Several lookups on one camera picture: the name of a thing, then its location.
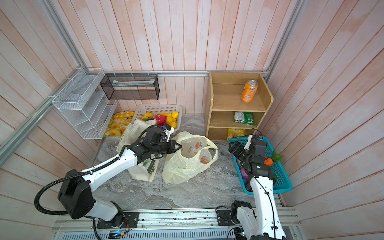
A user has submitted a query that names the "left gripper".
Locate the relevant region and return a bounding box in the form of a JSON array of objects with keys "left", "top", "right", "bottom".
[{"left": 151, "top": 139, "right": 183, "bottom": 154}]

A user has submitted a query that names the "toy carrot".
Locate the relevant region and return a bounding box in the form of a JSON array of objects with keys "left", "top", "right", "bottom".
[{"left": 264, "top": 152, "right": 283, "bottom": 166}]

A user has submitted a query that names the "cream canvas tote bag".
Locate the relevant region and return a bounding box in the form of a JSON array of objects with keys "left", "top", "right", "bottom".
[{"left": 117, "top": 119, "right": 159, "bottom": 182}]

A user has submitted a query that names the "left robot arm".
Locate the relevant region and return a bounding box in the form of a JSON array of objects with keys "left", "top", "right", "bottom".
[{"left": 34, "top": 125, "right": 182, "bottom": 221}]

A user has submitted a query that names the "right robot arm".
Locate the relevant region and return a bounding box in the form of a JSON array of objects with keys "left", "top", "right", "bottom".
[{"left": 229, "top": 135, "right": 287, "bottom": 240}]

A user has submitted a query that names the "red toy dragon fruit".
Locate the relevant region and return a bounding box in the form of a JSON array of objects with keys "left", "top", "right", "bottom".
[{"left": 142, "top": 115, "right": 167, "bottom": 126}]

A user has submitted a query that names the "yellow chips packet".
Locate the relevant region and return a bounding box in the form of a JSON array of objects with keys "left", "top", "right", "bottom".
[{"left": 227, "top": 128, "right": 246, "bottom": 141}]

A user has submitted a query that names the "yellow toy lemon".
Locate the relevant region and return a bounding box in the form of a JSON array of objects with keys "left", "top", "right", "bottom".
[{"left": 172, "top": 112, "right": 179, "bottom": 119}]

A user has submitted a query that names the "green snack packet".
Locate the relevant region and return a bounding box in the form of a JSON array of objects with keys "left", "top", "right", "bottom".
[{"left": 234, "top": 112, "right": 256, "bottom": 126}]

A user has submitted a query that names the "teal plastic basket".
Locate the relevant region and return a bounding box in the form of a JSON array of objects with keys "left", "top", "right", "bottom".
[{"left": 229, "top": 137, "right": 293, "bottom": 196}]

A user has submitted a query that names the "yellow toy fruit left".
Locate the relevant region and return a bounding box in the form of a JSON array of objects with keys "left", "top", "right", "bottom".
[{"left": 144, "top": 113, "right": 155, "bottom": 118}]

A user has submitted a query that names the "white plastic fruit basket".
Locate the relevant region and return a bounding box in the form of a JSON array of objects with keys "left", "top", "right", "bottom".
[{"left": 130, "top": 103, "right": 183, "bottom": 133}]

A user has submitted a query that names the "wooden shelf unit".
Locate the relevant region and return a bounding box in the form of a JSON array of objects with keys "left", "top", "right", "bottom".
[{"left": 205, "top": 71, "right": 274, "bottom": 141}]

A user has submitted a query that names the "yellow bread tray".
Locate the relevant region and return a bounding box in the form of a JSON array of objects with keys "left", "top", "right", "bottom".
[{"left": 104, "top": 111, "right": 135, "bottom": 137}]

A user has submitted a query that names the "orange soda can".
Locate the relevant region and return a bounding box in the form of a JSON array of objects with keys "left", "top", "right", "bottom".
[{"left": 241, "top": 80, "right": 258, "bottom": 103}]

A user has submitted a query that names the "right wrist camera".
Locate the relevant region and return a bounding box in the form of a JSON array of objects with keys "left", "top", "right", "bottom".
[{"left": 244, "top": 135, "right": 254, "bottom": 150}]

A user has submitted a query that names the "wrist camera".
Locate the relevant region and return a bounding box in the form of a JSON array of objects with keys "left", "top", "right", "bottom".
[
  {"left": 244, "top": 135, "right": 254, "bottom": 150},
  {"left": 164, "top": 125, "right": 175, "bottom": 142}
]

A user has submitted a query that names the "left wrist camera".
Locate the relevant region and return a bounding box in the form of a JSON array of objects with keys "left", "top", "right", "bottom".
[{"left": 164, "top": 125, "right": 175, "bottom": 142}]

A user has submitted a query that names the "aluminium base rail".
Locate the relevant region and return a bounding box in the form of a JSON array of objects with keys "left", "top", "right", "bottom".
[{"left": 50, "top": 206, "right": 304, "bottom": 240}]

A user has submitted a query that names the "black wire mesh basket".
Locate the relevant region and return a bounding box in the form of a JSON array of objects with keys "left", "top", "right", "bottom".
[{"left": 100, "top": 74, "right": 160, "bottom": 101}]

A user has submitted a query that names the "white wire mesh shelf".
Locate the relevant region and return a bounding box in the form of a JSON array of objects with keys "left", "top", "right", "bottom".
[{"left": 52, "top": 68, "right": 117, "bottom": 139}]

